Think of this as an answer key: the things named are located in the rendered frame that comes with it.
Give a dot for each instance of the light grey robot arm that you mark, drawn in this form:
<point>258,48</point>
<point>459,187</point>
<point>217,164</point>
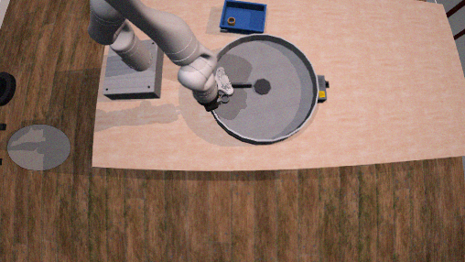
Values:
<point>170,32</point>

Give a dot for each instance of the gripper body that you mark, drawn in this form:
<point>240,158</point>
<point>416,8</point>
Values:
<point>222,85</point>

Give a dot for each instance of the blue plastic crate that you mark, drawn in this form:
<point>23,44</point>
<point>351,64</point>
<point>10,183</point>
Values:
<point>248,16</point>

